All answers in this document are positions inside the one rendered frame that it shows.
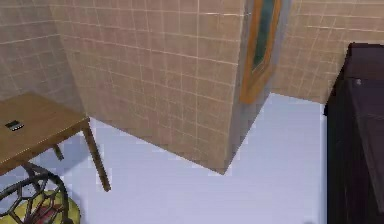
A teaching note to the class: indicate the brown wooden table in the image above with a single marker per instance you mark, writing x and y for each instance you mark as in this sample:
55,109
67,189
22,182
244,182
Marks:
40,123

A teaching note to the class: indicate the orange framed wall picture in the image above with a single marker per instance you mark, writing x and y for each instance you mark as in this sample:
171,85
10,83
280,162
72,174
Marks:
261,46

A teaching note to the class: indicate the dark brown cupboard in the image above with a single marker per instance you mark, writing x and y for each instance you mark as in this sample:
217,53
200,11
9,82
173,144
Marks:
360,133

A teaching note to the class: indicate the small black phone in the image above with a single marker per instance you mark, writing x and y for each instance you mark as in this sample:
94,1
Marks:
14,125

